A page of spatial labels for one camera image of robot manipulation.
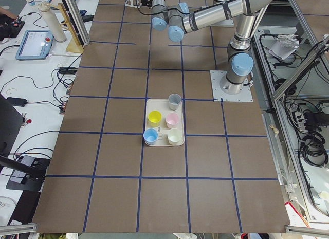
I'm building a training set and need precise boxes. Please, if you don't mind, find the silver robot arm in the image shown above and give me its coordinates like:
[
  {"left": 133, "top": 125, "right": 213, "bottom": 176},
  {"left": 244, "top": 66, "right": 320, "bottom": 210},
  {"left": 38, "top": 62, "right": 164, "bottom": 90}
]
[{"left": 148, "top": 0, "right": 272, "bottom": 95}]

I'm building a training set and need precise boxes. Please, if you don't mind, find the pink plastic cup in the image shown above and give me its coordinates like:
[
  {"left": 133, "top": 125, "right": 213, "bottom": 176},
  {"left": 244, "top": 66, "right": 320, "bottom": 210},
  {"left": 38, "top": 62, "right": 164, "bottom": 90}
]
[{"left": 165, "top": 113, "right": 179, "bottom": 128}]

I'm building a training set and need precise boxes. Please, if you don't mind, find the yellow plastic cup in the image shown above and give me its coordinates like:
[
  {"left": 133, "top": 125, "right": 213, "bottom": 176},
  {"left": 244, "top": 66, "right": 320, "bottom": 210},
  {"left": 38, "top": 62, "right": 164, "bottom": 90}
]
[{"left": 148, "top": 111, "right": 162, "bottom": 127}]

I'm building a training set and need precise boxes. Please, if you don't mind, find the grey plastic cup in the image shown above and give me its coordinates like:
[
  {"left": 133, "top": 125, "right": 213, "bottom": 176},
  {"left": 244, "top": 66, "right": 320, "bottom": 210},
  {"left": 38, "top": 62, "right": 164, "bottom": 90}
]
[{"left": 168, "top": 94, "right": 181, "bottom": 111}]

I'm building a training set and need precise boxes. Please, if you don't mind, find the cream white plastic cup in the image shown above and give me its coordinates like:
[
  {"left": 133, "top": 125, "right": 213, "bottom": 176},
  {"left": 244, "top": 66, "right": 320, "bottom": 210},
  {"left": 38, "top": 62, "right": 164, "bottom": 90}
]
[{"left": 167, "top": 128, "right": 182, "bottom": 145}]

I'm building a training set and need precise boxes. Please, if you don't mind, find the blue plastic cup on tray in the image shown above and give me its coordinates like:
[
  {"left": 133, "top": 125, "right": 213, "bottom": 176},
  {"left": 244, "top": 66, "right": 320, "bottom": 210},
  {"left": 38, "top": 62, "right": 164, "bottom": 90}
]
[{"left": 143, "top": 128, "right": 158, "bottom": 145}]

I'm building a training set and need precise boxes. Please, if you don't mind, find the beige plastic tray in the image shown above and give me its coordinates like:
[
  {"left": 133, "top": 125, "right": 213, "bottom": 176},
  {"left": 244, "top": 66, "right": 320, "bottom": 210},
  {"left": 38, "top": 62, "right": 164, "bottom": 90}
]
[{"left": 145, "top": 99, "right": 185, "bottom": 146}]

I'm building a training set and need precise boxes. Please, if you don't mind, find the wooden mug tree stand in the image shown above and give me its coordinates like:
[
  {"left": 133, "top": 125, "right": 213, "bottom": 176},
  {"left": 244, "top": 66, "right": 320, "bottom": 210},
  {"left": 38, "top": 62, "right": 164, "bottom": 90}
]
[{"left": 48, "top": 3, "right": 83, "bottom": 53}]

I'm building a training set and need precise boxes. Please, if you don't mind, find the white cylindrical tube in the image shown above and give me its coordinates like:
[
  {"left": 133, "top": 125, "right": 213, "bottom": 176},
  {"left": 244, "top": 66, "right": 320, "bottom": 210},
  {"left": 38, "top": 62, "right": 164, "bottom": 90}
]
[{"left": 38, "top": 1, "right": 66, "bottom": 43}]

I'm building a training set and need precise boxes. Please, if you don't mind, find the blue teach pendant tablet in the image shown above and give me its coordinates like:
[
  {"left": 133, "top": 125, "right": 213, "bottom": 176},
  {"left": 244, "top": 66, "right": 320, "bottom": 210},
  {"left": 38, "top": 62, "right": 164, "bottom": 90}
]
[{"left": 15, "top": 30, "right": 53, "bottom": 61}]

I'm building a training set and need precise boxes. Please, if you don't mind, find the black computer monitor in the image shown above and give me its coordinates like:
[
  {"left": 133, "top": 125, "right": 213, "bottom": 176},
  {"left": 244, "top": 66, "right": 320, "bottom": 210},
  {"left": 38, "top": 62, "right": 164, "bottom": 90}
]
[{"left": 1, "top": 95, "right": 46, "bottom": 179}]

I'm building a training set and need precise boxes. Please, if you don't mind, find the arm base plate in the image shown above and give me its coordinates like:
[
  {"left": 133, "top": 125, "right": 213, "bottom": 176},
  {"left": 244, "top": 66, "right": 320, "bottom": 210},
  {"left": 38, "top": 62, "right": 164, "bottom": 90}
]
[{"left": 210, "top": 70, "right": 253, "bottom": 102}]

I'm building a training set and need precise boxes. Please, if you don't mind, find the white wire cup rack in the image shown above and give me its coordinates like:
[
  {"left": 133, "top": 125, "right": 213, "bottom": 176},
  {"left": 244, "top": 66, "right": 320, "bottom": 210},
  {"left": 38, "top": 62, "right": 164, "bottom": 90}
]
[{"left": 124, "top": 0, "right": 142, "bottom": 8}]

